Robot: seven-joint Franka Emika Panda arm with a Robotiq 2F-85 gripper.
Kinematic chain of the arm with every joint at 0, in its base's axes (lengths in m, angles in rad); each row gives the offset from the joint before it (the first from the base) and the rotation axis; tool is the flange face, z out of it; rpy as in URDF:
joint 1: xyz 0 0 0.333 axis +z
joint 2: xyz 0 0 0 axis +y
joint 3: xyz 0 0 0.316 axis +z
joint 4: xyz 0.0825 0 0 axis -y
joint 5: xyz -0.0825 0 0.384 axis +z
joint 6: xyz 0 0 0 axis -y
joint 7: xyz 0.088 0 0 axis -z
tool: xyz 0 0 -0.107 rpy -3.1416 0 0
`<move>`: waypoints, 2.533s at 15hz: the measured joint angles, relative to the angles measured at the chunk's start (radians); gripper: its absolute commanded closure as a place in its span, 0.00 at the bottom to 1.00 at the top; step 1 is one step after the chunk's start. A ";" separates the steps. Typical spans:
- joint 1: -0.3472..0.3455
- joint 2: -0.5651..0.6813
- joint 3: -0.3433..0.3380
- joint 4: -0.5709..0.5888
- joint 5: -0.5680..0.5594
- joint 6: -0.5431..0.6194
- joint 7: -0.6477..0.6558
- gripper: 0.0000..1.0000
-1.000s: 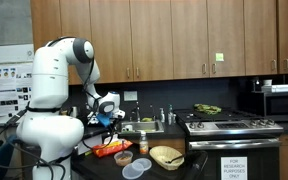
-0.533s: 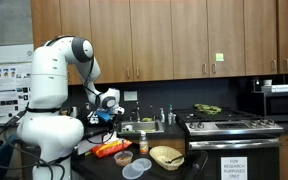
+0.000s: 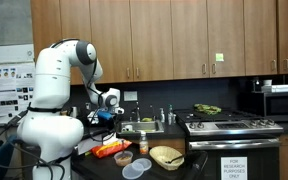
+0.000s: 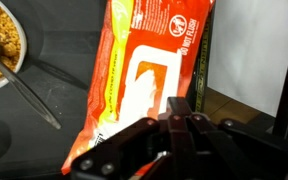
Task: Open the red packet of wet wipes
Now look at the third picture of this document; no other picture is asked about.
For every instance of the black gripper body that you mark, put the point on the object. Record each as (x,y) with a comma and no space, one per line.
(110,125)

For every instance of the red wet wipes packet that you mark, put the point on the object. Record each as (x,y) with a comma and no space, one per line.
(105,151)

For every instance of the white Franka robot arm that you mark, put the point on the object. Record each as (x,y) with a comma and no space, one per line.
(54,100)

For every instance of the white item in sink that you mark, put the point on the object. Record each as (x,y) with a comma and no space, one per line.
(127,128)

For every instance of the black dish rack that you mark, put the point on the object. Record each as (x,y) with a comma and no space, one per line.
(92,118)

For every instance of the thin grey spoon in tub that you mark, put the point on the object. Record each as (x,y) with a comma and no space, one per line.
(123,149)

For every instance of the chrome sink faucet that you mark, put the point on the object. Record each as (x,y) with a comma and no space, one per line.
(137,113)

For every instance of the white paper sheet on cart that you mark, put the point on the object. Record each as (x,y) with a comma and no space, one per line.
(85,146)

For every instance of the stainless steel sink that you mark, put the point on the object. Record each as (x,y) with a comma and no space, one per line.
(144,127)

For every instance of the white notice on backsplash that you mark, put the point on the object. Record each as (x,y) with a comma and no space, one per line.
(130,96)

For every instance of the green yellow sponge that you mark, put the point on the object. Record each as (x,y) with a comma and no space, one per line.
(147,119)

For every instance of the clear tub with brown food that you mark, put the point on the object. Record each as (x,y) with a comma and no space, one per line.
(123,160)

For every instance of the small orange sauce bottle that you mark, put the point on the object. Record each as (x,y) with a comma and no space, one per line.
(144,146)

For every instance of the clear round plastic lid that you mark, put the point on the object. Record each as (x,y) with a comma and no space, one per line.
(142,164)
(130,172)

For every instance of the clear hand soap dispenser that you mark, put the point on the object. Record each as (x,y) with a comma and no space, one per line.
(162,116)

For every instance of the clear spray bottle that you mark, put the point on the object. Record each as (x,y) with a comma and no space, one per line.
(170,116)

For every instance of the woven wicker basket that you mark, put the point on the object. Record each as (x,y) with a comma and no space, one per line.
(164,155)

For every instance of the black spoon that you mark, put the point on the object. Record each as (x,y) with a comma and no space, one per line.
(174,159)

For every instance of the wooden upper cabinets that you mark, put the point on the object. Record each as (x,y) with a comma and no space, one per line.
(184,36)

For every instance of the stainless steel gas stove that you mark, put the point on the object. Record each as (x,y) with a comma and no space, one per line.
(234,128)

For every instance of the green sticky note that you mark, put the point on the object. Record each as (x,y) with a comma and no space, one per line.
(219,57)

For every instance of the white research purposes sign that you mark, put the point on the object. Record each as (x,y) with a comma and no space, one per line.
(234,168)

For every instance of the white stack on microwave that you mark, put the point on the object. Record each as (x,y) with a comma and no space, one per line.
(282,88)

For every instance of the black microwave oven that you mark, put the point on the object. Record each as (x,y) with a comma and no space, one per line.
(285,105)

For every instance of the white wall poster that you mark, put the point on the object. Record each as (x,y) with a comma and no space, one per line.
(7,90)

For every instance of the grey wall board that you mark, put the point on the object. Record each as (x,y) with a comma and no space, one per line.
(7,21)

